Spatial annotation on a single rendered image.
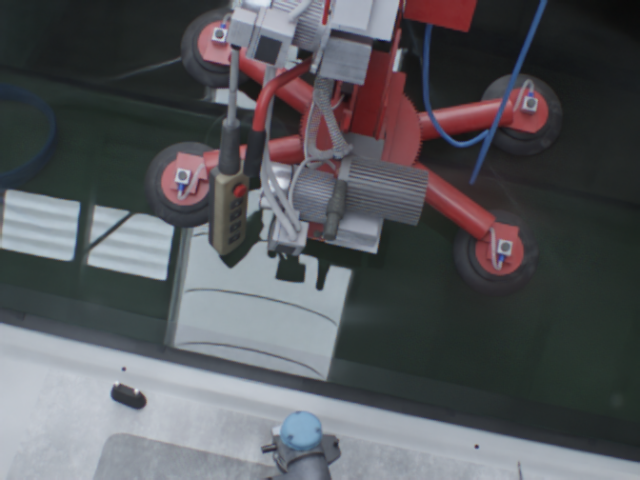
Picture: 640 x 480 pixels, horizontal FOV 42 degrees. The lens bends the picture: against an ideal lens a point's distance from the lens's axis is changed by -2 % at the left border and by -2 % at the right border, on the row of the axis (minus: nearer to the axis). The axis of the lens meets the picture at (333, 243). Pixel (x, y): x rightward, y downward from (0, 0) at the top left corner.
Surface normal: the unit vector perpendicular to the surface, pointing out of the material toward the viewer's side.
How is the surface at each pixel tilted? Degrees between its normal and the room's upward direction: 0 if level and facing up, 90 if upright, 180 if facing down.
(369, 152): 26
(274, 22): 14
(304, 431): 0
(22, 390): 3
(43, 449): 0
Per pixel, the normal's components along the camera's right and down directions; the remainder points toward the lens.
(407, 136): 0.04, -0.16
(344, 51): -0.13, 0.59
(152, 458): 0.13, -0.57
